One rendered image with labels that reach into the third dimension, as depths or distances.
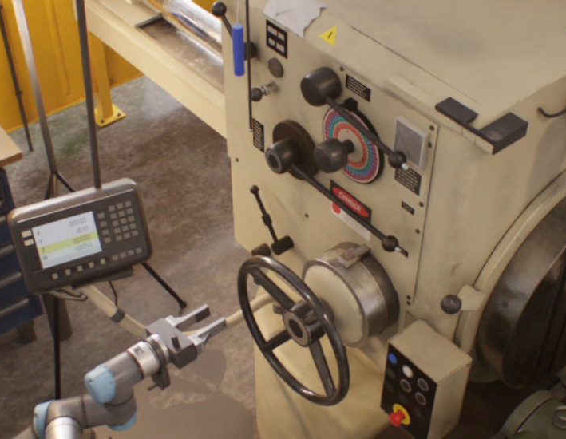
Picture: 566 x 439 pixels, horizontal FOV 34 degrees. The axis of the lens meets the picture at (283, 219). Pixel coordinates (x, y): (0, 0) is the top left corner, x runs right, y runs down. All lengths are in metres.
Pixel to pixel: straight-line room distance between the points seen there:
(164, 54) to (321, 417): 1.28
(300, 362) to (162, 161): 1.92
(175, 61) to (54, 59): 1.58
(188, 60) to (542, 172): 1.45
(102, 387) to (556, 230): 1.01
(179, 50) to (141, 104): 1.87
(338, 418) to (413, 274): 0.88
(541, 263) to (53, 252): 1.21
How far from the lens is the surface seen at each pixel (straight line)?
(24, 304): 3.59
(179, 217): 4.24
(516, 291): 2.01
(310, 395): 2.13
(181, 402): 3.55
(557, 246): 2.00
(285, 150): 2.06
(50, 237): 2.42
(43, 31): 4.49
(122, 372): 2.03
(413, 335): 2.01
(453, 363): 1.98
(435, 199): 1.82
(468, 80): 1.77
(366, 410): 2.78
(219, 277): 3.95
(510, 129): 1.67
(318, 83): 1.86
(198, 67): 3.01
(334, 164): 1.87
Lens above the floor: 2.86
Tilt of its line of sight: 43 degrees down
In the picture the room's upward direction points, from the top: straight up
